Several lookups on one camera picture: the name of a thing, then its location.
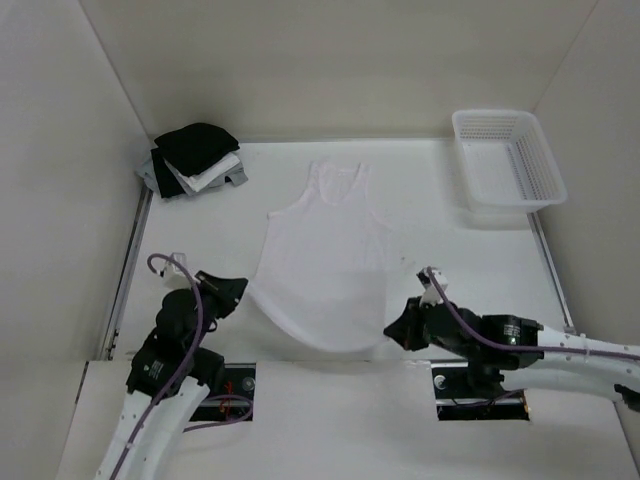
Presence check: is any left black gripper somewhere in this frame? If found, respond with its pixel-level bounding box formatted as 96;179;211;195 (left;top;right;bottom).
186;270;248;351

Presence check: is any white tank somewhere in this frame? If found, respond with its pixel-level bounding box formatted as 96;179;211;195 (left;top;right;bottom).
164;153;243;195
249;162;391;354

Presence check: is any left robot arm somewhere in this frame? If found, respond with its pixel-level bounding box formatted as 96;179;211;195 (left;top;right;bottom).
95;271;255;479

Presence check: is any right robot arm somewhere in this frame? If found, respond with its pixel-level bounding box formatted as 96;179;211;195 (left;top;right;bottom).
384;297;639;412

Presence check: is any white folded tank top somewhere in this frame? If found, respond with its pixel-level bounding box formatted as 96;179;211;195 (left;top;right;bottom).
164;153;243;195

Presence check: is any lower black folded tank top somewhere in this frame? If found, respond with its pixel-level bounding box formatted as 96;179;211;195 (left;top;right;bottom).
151;148;186;200

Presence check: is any black folded tank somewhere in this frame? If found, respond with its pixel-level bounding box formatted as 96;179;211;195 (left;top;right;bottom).
154;122;239;177
151;148;186;200

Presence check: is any grey folded tank top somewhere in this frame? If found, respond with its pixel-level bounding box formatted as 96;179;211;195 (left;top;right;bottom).
135;157;248;194

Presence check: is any white plastic basket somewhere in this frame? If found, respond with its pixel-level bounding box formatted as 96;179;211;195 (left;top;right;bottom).
451;109;568;214

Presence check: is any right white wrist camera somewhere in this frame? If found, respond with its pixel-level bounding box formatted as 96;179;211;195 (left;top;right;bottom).
417;267;448;305

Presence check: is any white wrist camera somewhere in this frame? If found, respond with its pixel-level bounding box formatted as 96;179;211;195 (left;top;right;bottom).
160;252;189;288
417;267;448;305

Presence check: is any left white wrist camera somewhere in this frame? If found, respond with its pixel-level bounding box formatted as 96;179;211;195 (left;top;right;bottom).
160;252;189;288

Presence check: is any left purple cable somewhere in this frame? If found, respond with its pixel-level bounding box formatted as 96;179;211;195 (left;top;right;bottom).
107;252;255;480

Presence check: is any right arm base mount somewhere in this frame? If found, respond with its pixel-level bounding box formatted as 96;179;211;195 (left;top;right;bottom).
431;362;530;421

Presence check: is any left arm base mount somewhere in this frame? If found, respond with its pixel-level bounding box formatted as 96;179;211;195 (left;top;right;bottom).
190;363;256;423

